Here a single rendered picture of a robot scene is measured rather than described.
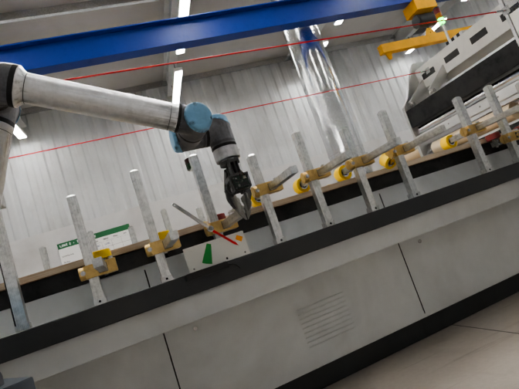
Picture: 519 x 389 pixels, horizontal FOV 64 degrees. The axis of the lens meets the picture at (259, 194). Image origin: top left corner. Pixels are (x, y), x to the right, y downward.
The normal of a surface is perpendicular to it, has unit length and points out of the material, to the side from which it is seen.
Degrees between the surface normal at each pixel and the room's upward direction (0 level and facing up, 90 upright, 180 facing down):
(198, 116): 92
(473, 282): 90
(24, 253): 90
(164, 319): 90
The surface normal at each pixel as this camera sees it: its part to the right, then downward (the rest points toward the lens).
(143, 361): 0.29, -0.22
